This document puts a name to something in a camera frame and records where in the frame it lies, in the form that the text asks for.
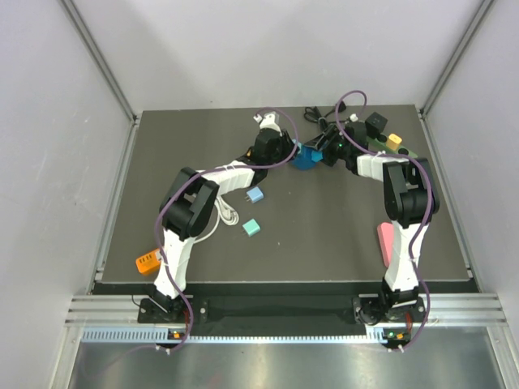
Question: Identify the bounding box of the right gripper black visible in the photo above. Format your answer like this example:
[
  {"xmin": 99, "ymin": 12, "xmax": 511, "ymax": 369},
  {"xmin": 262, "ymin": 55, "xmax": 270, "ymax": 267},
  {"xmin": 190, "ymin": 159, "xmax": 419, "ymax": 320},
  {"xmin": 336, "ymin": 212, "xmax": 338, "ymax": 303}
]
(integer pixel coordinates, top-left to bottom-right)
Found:
[{"xmin": 304, "ymin": 126, "xmax": 350, "ymax": 167}]

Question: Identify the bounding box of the blue cube socket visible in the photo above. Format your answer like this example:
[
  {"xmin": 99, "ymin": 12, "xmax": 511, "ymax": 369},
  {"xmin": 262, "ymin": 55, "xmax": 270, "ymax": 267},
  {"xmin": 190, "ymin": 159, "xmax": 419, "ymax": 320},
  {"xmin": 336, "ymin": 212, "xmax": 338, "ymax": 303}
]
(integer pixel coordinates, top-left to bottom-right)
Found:
[{"xmin": 291, "ymin": 145, "xmax": 319, "ymax": 170}]

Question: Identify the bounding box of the light blue plug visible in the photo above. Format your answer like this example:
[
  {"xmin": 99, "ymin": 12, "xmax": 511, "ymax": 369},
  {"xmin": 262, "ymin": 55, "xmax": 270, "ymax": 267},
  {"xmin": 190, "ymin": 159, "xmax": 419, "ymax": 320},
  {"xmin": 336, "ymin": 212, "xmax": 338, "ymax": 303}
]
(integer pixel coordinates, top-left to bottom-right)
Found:
[
  {"xmin": 246, "ymin": 186, "xmax": 264, "ymax": 203},
  {"xmin": 311, "ymin": 151, "xmax": 323, "ymax": 163}
]

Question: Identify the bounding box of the green power strip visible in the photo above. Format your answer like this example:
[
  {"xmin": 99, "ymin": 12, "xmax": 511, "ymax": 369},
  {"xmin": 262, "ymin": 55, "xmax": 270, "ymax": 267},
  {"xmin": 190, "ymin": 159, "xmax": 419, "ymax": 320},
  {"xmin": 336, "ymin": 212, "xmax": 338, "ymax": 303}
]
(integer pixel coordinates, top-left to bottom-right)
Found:
[{"xmin": 367, "ymin": 134, "xmax": 418, "ymax": 158}]

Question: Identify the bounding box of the black cube adapter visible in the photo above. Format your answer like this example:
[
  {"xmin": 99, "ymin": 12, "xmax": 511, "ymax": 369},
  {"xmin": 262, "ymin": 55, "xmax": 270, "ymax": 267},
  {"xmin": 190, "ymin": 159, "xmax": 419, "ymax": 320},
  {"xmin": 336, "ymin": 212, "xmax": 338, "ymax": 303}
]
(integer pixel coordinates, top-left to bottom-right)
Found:
[{"xmin": 364, "ymin": 112, "xmax": 388, "ymax": 139}]

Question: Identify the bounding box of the yellow plug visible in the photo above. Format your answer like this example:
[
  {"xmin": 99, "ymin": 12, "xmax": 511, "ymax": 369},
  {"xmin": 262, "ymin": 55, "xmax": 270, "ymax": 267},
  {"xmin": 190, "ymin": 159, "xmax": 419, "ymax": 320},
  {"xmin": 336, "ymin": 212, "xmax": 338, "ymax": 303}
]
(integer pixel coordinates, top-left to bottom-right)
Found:
[{"xmin": 386, "ymin": 134, "xmax": 402, "ymax": 152}]

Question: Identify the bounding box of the teal plug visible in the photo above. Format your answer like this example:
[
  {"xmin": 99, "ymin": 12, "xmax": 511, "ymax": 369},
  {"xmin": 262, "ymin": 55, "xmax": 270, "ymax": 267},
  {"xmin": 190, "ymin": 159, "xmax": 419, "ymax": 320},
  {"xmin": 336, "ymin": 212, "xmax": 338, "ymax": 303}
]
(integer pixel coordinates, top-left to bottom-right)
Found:
[{"xmin": 242, "ymin": 219, "xmax": 261, "ymax": 237}]

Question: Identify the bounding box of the pink triangular socket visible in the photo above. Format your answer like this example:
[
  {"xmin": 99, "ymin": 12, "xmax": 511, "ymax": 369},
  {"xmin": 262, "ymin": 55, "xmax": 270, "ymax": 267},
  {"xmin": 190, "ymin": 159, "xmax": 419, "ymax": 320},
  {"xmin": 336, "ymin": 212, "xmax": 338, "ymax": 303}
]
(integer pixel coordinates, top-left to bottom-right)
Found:
[{"xmin": 376, "ymin": 222, "xmax": 394, "ymax": 267}]

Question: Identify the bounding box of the orange power strip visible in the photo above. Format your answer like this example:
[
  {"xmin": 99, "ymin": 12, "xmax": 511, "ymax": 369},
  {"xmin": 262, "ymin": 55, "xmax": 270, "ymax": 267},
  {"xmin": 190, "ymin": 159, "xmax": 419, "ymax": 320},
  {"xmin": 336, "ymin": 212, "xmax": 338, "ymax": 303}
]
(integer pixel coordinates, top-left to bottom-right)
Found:
[{"xmin": 135, "ymin": 249, "xmax": 161, "ymax": 276}]

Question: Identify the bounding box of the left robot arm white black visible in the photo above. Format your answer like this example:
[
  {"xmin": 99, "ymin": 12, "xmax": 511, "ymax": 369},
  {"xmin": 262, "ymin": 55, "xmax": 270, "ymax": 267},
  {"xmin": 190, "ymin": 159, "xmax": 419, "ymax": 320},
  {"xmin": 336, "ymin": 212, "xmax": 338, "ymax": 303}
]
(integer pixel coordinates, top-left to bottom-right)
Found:
[{"xmin": 148, "ymin": 128, "xmax": 298, "ymax": 322}]

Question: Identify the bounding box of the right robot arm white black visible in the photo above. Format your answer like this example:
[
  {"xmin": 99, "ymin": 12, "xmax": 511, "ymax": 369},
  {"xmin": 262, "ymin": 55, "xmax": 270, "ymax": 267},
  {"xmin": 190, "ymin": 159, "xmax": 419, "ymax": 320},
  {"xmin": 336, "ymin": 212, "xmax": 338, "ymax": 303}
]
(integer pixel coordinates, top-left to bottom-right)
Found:
[{"xmin": 301, "ymin": 118, "xmax": 440, "ymax": 321}]

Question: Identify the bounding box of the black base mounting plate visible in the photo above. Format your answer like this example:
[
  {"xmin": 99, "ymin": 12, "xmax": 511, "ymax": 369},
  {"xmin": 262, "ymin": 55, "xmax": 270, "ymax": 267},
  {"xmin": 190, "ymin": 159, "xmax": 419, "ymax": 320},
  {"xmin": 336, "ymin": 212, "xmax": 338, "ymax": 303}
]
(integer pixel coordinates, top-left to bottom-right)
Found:
[{"xmin": 137, "ymin": 295, "xmax": 426, "ymax": 327}]

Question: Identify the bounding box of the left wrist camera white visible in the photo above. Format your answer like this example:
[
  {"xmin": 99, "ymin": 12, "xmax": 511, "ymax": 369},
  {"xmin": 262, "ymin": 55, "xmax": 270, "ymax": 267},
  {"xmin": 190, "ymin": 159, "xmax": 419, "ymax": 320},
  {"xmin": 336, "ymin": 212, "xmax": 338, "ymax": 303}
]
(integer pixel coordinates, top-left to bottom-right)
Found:
[{"xmin": 253, "ymin": 112, "xmax": 281, "ymax": 133}]

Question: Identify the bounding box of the black coiled power cord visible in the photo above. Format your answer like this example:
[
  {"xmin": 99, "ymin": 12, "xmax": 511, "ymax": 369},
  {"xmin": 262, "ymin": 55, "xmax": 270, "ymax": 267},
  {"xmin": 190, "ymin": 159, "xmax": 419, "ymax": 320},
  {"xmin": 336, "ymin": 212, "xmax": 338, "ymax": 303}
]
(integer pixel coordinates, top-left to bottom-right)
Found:
[{"xmin": 303, "ymin": 100, "xmax": 350, "ymax": 130}]

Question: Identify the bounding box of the white coiled power cord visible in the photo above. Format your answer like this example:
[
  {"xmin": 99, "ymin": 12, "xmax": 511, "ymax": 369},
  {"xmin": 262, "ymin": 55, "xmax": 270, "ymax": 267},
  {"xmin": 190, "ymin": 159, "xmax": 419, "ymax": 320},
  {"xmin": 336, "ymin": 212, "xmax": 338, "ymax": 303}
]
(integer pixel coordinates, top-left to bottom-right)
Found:
[{"xmin": 190, "ymin": 194, "xmax": 240, "ymax": 244}]

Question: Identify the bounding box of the white slotted cable duct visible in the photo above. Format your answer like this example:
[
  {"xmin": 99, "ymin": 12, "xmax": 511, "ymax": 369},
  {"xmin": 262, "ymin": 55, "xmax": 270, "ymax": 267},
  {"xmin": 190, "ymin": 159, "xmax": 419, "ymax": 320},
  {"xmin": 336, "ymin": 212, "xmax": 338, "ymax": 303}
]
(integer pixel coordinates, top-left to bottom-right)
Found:
[{"xmin": 81, "ymin": 327, "xmax": 392, "ymax": 344}]

